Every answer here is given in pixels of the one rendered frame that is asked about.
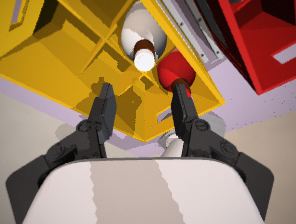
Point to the white bottle with brown label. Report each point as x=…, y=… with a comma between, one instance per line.
x=142, y=39

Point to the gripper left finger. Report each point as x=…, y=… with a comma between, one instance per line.
x=87, y=142

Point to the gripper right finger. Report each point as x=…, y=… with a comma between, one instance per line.
x=200, y=141

